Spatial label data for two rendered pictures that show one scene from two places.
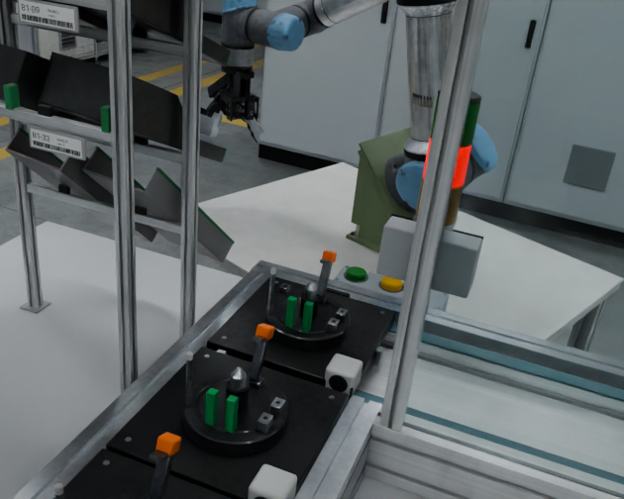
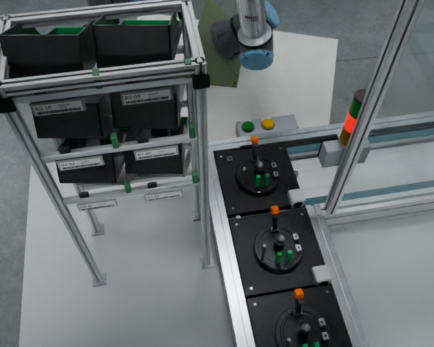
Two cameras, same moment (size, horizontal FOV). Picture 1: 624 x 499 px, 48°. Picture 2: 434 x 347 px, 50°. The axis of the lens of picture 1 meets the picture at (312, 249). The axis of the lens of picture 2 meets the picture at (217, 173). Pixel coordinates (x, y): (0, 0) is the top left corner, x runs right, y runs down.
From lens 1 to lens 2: 0.83 m
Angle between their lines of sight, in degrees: 35
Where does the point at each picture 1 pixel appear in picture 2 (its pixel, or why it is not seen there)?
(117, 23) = (205, 144)
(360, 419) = (317, 217)
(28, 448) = (184, 306)
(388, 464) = (329, 224)
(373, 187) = (211, 54)
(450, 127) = (370, 119)
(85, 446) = (235, 300)
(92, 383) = (174, 257)
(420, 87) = (250, 13)
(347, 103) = not seen: outside the picture
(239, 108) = not seen: hidden behind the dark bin
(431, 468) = (348, 218)
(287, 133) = not seen: outside the picture
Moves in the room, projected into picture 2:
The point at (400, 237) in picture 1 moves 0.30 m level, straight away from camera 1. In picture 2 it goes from (335, 153) to (284, 77)
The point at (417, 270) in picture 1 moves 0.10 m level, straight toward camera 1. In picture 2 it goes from (348, 166) to (368, 197)
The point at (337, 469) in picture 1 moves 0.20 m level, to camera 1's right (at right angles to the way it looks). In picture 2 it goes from (329, 248) to (384, 218)
